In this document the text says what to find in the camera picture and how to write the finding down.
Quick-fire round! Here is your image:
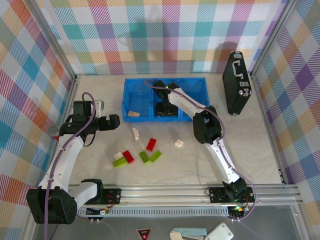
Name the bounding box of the red triangle sticker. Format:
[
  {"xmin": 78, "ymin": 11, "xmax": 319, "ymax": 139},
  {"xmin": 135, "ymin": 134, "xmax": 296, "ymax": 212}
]
[{"xmin": 136, "ymin": 227, "xmax": 153, "ymax": 240}]

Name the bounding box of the lime green lego brick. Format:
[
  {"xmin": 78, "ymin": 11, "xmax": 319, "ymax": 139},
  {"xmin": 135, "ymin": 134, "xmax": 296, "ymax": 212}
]
[
  {"xmin": 149, "ymin": 150, "xmax": 163, "ymax": 163},
  {"xmin": 112, "ymin": 157, "xmax": 128, "ymax": 169}
]

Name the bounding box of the white rectangular device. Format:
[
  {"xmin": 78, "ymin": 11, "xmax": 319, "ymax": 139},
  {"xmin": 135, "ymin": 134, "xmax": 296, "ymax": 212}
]
[{"xmin": 204, "ymin": 222, "xmax": 235, "ymax": 240}]

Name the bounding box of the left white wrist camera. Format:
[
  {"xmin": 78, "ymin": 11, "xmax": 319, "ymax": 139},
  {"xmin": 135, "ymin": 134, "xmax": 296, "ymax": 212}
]
[{"xmin": 94, "ymin": 99, "xmax": 105, "ymax": 118}]

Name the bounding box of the dark green lego brick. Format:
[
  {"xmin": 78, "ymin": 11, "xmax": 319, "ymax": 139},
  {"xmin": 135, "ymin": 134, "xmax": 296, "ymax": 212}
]
[{"xmin": 138, "ymin": 150, "xmax": 151, "ymax": 165}]

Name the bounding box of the blue three-compartment bin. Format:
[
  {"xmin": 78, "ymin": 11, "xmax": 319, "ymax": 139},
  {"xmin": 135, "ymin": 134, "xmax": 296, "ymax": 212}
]
[{"xmin": 121, "ymin": 77, "xmax": 211, "ymax": 123}]

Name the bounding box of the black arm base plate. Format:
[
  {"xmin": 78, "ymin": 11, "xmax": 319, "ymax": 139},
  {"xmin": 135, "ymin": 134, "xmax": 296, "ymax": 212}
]
[
  {"xmin": 208, "ymin": 186, "xmax": 256, "ymax": 204},
  {"xmin": 82, "ymin": 187, "xmax": 123, "ymax": 206}
]

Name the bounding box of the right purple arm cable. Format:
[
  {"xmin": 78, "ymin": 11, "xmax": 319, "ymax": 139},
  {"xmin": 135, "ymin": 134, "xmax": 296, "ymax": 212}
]
[{"xmin": 144, "ymin": 79, "xmax": 258, "ymax": 222}]

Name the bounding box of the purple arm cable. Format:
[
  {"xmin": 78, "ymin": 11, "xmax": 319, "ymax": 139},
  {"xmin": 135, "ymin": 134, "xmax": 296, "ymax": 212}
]
[
  {"xmin": 144, "ymin": 79, "xmax": 258, "ymax": 222},
  {"xmin": 42, "ymin": 92, "xmax": 116, "ymax": 240}
]

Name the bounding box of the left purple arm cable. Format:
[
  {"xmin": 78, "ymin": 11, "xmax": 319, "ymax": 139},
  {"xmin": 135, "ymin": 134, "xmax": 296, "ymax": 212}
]
[{"xmin": 42, "ymin": 92, "xmax": 116, "ymax": 240}]

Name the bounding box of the light blue stapler device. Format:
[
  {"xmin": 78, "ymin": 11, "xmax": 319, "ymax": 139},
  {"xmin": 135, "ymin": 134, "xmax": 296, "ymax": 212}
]
[{"xmin": 169, "ymin": 226, "xmax": 208, "ymax": 240}]

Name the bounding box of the power connector plug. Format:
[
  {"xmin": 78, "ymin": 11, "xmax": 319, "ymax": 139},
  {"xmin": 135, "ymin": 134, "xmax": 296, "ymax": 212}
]
[
  {"xmin": 228, "ymin": 204, "xmax": 250, "ymax": 222},
  {"xmin": 86, "ymin": 207, "xmax": 111, "ymax": 223}
]

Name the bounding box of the aluminium mounting rail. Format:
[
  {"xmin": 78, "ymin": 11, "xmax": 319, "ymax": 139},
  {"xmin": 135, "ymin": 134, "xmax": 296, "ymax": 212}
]
[{"xmin": 27, "ymin": 183, "xmax": 305, "ymax": 208}]

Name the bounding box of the aluminium frame post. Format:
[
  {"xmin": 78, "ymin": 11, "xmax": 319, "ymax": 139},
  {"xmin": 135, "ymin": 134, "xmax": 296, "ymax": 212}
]
[
  {"xmin": 29, "ymin": 0, "xmax": 77, "ymax": 81},
  {"xmin": 249, "ymin": 0, "xmax": 297, "ymax": 76}
]

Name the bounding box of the aluminium side rail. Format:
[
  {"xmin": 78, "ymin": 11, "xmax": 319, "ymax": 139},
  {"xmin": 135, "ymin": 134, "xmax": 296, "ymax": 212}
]
[
  {"xmin": 44, "ymin": 74, "xmax": 80, "ymax": 187},
  {"xmin": 249, "ymin": 72, "xmax": 288, "ymax": 186}
]

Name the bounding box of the black briefcase with metal handle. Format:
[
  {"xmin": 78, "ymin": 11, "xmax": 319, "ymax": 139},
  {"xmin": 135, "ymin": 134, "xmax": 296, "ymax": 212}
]
[{"xmin": 222, "ymin": 51, "xmax": 253, "ymax": 116}]

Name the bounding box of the slotted metal cable tray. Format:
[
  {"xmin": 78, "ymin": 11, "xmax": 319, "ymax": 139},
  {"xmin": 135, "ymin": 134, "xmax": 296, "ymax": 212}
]
[{"xmin": 74, "ymin": 207, "xmax": 231, "ymax": 217}]

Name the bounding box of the red lego brick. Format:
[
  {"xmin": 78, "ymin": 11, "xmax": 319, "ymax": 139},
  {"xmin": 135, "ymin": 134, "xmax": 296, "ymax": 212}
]
[
  {"xmin": 122, "ymin": 150, "xmax": 136, "ymax": 165},
  {"xmin": 146, "ymin": 138, "xmax": 158, "ymax": 152}
]

